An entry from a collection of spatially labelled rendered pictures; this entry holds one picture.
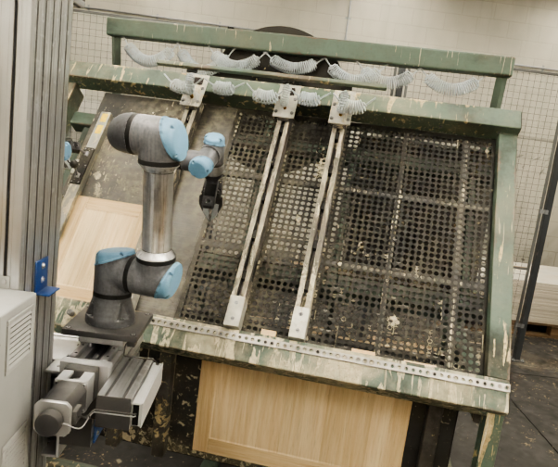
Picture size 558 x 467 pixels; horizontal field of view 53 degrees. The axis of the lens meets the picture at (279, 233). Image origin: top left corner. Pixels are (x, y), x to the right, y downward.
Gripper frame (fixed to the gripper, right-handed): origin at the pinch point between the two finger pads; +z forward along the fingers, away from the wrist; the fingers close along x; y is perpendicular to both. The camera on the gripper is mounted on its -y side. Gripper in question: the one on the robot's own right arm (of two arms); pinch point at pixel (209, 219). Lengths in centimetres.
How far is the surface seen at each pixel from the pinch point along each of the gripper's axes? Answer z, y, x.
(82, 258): 33, 4, 54
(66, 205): 22, 26, 68
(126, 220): 22.0, 20.8, 39.6
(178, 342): 38.0, -31.2, 6.1
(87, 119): 6, 77, 74
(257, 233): 11.3, 9.4, -18.8
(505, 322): 14, -24, -116
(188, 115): -9, 67, 21
